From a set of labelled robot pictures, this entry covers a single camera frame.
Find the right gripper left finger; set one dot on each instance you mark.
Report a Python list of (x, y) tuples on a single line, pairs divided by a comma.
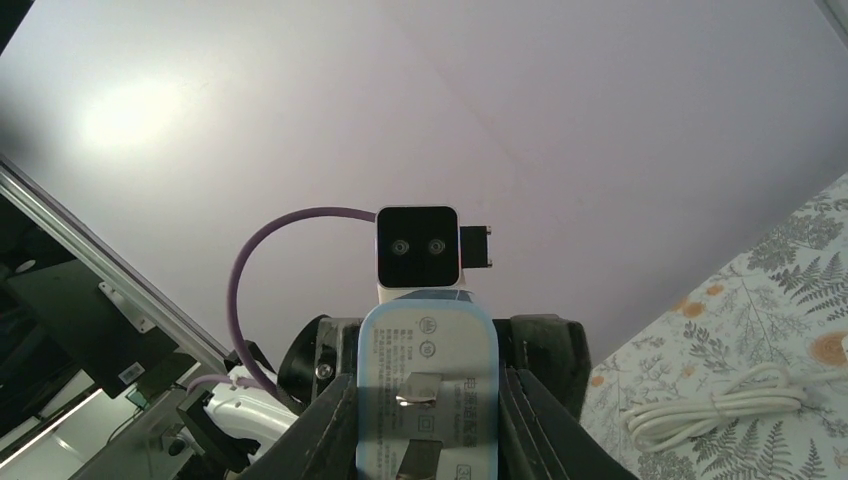
[(321, 443)]

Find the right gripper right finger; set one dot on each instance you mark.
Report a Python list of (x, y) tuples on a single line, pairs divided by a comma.
[(539, 439)]

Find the blue cube socket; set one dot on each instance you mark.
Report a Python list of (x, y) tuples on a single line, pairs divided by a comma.
[(427, 383)]

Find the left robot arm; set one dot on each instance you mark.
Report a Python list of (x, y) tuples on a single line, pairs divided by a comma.
[(233, 420)]

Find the floral table mat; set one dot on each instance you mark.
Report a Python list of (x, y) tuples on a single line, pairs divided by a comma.
[(784, 301)]

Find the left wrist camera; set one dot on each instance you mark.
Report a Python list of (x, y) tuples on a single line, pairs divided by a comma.
[(426, 248)]

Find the aluminium frame post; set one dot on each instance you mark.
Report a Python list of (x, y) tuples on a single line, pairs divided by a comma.
[(79, 240)]

